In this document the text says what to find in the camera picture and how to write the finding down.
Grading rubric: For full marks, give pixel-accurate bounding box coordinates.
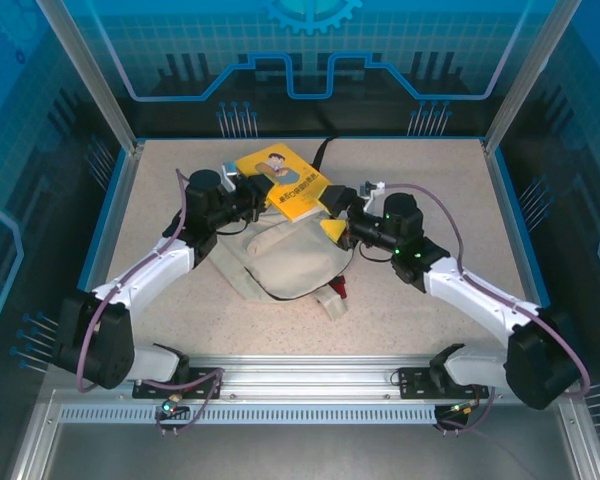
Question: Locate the aluminium frame post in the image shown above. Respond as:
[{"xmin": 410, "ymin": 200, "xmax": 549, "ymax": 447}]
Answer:
[
  {"xmin": 35, "ymin": 0, "xmax": 146, "ymax": 156},
  {"xmin": 481, "ymin": 0, "xmax": 584, "ymax": 156}
]

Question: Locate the long aluminium base rail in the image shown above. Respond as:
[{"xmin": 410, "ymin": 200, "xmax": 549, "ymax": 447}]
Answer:
[{"xmin": 44, "ymin": 354, "xmax": 576, "ymax": 402}]

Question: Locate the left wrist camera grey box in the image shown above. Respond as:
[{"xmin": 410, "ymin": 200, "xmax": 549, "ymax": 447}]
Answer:
[{"xmin": 221, "ymin": 160, "xmax": 244, "ymax": 190}]

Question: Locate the slotted grey cable duct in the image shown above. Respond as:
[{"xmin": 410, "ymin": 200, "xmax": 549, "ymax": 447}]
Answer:
[{"xmin": 59, "ymin": 405, "xmax": 439, "ymax": 426}]

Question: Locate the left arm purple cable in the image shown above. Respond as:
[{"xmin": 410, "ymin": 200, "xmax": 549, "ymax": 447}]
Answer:
[{"xmin": 75, "ymin": 168, "xmax": 226, "ymax": 437}]

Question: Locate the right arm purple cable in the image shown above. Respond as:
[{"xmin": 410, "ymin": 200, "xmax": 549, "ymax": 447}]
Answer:
[{"xmin": 384, "ymin": 182, "xmax": 591, "ymax": 437}]

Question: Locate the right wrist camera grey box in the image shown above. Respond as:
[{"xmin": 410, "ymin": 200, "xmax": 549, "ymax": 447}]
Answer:
[{"xmin": 358, "ymin": 179, "xmax": 387, "ymax": 203}]

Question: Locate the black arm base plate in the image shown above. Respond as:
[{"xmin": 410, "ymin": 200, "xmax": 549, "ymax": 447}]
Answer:
[
  {"xmin": 132, "ymin": 367, "xmax": 225, "ymax": 400},
  {"xmin": 397, "ymin": 366, "xmax": 486, "ymax": 400}
]

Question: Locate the blue table border strip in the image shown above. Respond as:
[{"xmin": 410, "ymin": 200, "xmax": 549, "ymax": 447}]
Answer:
[
  {"xmin": 53, "ymin": 147, "xmax": 131, "ymax": 364},
  {"xmin": 492, "ymin": 147, "xmax": 572, "ymax": 364}
]

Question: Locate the cream canvas student bag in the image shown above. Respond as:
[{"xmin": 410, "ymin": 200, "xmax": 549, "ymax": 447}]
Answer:
[{"xmin": 207, "ymin": 135, "xmax": 362, "ymax": 324}]

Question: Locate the thick yellow book boy cartoon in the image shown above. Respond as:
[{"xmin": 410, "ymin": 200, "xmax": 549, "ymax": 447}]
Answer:
[{"xmin": 234, "ymin": 143, "xmax": 332, "ymax": 224}]

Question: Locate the grey metal shelf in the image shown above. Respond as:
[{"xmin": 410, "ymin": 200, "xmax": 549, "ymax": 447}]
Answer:
[{"xmin": 9, "ymin": 389, "xmax": 600, "ymax": 480}]

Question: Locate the blue printed side panel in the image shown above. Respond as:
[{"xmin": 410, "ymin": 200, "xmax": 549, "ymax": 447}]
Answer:
[
  {"xmin": 0, "ymin": 0, "xmax": 131, "ymax": 381},
  {"xmin": 499, "ymin": 0, "xmax": 600, "ymax": 401}
]

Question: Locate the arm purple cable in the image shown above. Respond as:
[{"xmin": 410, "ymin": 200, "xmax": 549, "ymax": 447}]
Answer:
[
  {"xmin": 384, "ymin": 182, "xmax": 591, "ymax": 437},
  {"xmin": 75, "ymin": 168, "xmax": 226, "ymax": 437}
]

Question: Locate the blue gear print panel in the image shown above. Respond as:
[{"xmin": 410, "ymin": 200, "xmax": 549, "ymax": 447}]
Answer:
[{"xmin": 34, "ymin": 0, "xmax": 584, "ymax": 139}]

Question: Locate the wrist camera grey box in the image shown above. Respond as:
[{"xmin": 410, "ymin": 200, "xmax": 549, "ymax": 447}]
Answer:
[
  {"xmin": 221, "ymin": 160, "xmax": 244, "ymax": 190},
  {"xmin": 358, "ymin": 179, "xmax": 387, "ymax": 203}
]

